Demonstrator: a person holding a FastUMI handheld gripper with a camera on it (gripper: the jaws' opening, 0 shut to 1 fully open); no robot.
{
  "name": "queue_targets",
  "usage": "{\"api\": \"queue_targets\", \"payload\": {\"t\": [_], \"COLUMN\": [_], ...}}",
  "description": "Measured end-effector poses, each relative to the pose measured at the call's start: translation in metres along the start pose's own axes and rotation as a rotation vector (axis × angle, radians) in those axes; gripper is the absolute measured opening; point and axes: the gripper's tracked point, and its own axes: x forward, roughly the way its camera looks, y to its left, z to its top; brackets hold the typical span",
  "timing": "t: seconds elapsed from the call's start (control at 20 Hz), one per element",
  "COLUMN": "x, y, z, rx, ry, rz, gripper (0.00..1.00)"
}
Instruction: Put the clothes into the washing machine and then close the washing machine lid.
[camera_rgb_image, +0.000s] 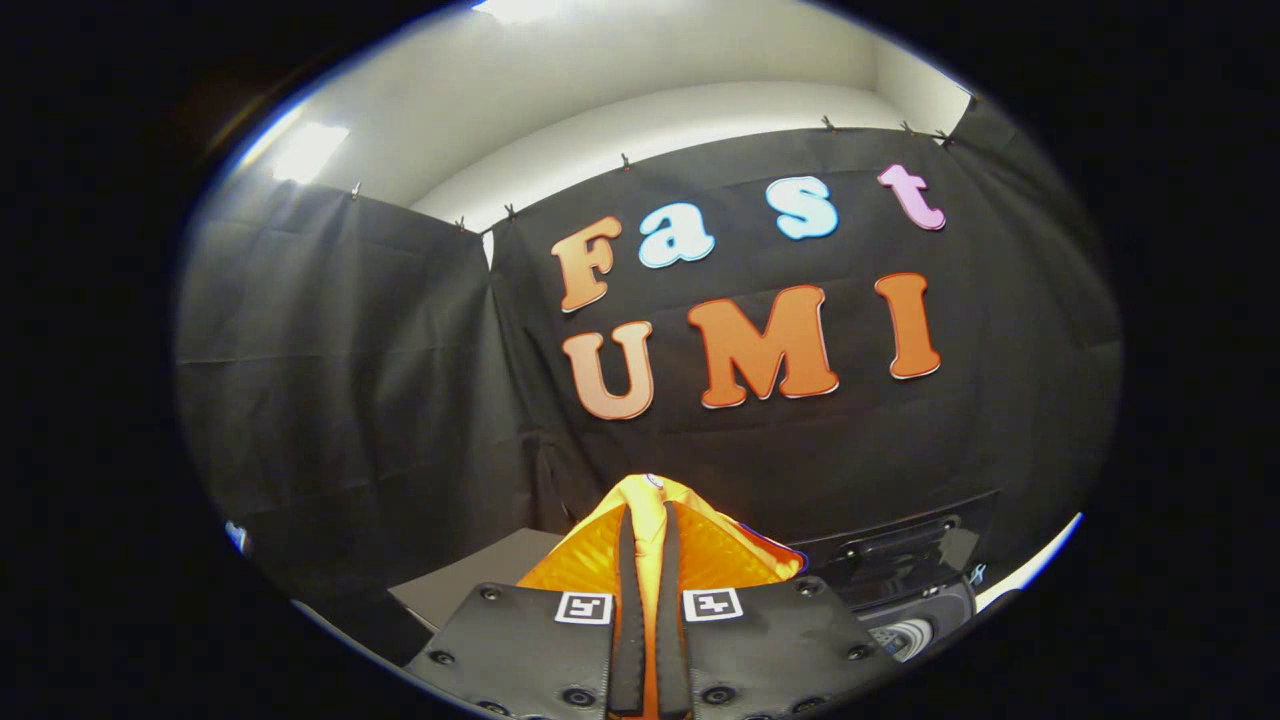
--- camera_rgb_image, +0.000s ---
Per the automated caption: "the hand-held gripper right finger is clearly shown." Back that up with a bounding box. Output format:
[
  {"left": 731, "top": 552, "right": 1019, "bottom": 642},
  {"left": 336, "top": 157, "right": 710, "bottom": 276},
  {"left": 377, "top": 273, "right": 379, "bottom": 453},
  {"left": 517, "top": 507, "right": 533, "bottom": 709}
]
[{"left": 655, "top": 498, "right": 901, "bottom": 719}]

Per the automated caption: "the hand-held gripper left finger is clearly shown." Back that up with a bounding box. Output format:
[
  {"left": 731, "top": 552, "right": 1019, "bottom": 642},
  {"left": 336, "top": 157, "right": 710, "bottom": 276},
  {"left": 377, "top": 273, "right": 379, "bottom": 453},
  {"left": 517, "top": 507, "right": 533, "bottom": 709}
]
[{"left": 405, "top": 500, "right": 646, "bottom": 720}]

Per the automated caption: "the orange shirt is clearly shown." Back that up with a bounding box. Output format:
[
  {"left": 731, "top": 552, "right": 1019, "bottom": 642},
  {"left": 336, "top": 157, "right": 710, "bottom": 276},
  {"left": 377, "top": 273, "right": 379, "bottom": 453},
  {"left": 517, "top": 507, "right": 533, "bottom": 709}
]
[{"left": 598, "top": 473, "right": 807, "bottom": 720}]

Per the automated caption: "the black backdrop cloth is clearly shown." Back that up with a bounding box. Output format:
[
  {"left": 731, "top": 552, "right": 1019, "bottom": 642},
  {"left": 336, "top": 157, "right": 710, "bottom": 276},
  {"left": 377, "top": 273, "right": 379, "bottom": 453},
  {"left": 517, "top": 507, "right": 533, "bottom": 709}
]
[{"left": 175, "top": 95, "right": 1123, "bottom": 641}]

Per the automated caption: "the ceiling light panel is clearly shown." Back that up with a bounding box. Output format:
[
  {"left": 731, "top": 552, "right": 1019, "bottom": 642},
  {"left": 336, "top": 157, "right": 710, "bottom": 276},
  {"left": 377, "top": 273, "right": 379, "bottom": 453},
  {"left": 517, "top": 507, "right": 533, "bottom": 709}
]
[{"left": 268, "top": 121, "right": 352, "bottom": 186}]

